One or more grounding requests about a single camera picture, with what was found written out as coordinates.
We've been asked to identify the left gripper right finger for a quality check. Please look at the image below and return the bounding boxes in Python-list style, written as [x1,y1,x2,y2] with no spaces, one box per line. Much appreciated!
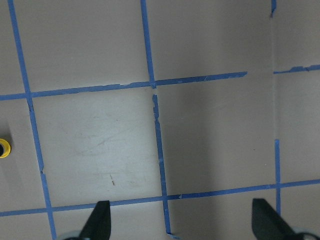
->
[251,198,296,240]

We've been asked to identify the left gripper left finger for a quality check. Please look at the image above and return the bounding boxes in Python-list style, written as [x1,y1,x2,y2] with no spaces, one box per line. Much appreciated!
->
[78,200,111,240]

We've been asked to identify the yellow push button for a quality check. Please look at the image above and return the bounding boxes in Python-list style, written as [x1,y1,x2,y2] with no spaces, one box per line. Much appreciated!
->
[0,138,11,159]

